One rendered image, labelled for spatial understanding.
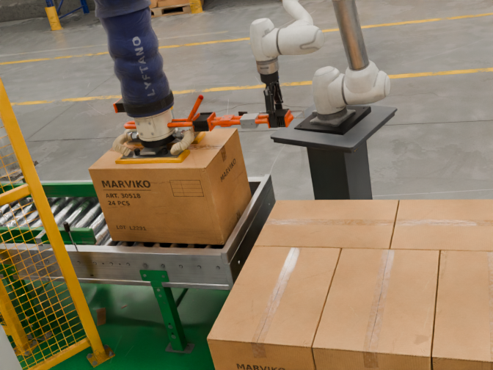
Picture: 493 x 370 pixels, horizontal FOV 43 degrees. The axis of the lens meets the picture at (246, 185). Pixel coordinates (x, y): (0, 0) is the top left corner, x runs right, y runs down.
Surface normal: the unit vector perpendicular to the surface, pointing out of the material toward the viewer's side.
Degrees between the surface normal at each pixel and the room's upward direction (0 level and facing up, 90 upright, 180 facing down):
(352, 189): 90
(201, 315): 0
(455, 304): 0
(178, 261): 90
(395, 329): 0
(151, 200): 90
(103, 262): 90
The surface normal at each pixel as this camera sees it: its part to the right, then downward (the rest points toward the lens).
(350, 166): 0.78, 0.15
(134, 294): -0.18, -0.87
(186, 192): -0.33, 0.49
